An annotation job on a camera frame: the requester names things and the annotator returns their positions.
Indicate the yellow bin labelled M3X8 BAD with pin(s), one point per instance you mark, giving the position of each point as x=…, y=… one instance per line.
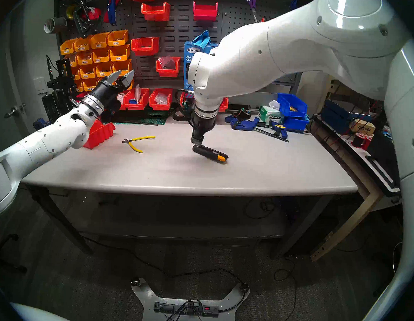
x=83, y=45

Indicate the yellow labelled parts bin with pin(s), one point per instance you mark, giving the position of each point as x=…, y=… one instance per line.
x=79, y=87
x=76, y=74
x=88, y=73
x=72, y=60
x=68, y=48
x=88, y=85

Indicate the yellow bin labelled M3-8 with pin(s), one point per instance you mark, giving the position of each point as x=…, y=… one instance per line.
x=104, y=69

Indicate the white wall switch plate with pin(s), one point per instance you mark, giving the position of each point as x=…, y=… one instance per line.
x=40, y=85

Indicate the yellow bin labelled M3X6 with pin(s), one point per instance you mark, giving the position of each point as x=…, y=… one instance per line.
x=117, y=39

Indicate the blue bar clamp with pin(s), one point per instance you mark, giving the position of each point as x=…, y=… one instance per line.
x=279, y=130

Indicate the crimson plastic wall bin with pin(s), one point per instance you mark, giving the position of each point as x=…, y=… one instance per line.
x=205, y=13

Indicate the black pegboard tool wall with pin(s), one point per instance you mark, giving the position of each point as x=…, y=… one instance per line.
x=171, y=32

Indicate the red plastic storage bin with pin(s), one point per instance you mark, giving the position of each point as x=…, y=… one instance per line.
x=101, y=134

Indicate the yellow tape roll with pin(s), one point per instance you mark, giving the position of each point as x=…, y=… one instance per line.
x=68, y=13

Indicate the blue bench vise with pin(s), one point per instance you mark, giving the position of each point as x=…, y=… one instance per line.
x=40, y=124

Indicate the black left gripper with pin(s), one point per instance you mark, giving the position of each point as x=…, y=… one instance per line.
x=107, y=95

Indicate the green cutting mat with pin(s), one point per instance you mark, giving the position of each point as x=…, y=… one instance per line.
x=144, y=121

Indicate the wooden leg side table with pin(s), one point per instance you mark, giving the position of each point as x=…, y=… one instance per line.
x=339, y=234

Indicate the dark blue crate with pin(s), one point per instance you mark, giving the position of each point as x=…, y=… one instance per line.
x=337, y=114

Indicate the yellow bin labelled M4-6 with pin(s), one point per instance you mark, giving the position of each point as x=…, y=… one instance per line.
x=101, y=56

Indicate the black utility knife orange tip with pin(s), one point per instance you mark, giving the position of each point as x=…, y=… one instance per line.
x=210, y=152

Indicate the Kimtech tissue box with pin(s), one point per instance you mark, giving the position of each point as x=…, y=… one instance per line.
x=269, y=116

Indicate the yellow bin labelled M3-4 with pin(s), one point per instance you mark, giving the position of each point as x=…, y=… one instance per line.
x=120, y=54

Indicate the yellow bin labelled M4X6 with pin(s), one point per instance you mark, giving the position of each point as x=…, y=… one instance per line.
x=85, y=60

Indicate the blue microfiber cloth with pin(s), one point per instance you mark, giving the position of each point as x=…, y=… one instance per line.
x=201, y=39

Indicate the yellow bin labelled M3-6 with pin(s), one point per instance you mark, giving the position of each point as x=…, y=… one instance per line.
x=120, y=64

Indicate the red thread spool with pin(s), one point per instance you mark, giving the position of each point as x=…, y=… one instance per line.
x=363, y=142

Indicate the blue spring clamp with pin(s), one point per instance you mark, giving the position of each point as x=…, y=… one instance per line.
x=242, y=124

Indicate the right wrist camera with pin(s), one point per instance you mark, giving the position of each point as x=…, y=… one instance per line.
x=189, y=102

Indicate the black power strip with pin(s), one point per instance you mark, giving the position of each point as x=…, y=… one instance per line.
x=185, y=309

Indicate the blue plastic bin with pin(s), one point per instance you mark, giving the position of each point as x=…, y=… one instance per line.
x=296, y=124
x=292, y=104

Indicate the black tape roll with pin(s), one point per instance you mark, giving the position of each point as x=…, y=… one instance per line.
x=180, y=120

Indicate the black equipment stand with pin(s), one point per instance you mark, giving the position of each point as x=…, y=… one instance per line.
x=60, y=85

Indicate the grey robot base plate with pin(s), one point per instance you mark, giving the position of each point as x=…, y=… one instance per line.
x=144, y=295

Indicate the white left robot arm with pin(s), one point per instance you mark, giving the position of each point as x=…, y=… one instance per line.
x=52, y=139

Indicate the blue cleaning cloths box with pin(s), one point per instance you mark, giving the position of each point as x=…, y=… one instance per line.
x=192, y=48

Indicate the red plastic parts bin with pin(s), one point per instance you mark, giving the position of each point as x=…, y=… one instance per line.
x=125, y=107
x=181, y=100
x=224, y=106
x=160, y=106

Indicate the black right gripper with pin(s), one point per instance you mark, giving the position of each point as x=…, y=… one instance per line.
x=201, y=127

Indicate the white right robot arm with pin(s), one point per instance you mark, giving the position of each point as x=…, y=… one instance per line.
x=247, y=61

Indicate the red tape dispenser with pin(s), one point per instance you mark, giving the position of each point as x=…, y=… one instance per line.
x=93, y=13

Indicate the small cardboard box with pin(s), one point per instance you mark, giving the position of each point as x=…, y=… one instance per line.
x=362, y=127

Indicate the red wall bin with bag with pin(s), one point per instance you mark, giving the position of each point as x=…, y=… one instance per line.
x=167, y=71

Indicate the grey metal clamp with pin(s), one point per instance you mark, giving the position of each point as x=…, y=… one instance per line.
x=83, y=27

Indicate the grey pipe section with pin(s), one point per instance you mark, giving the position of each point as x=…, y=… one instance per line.
x=54, y=25

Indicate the workbench lower shelf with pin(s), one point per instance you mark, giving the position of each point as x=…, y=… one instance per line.
x=177, y=228

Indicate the black laptop case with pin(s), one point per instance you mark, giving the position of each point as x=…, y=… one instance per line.
x=383, y=161

